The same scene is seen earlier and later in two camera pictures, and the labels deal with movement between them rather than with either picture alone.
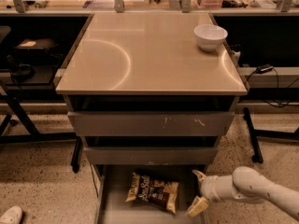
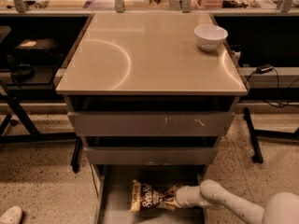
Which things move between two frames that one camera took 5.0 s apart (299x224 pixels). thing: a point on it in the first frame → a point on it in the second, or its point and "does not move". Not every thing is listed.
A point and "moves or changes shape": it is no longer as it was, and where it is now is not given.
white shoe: (12, 216) does not move
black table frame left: (35, 136) does not move
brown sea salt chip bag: (157, 191) moves or changes shape
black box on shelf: (37, 45) does not move
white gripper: (207, 188) → (183, 196)
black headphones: (22, 73) does not move
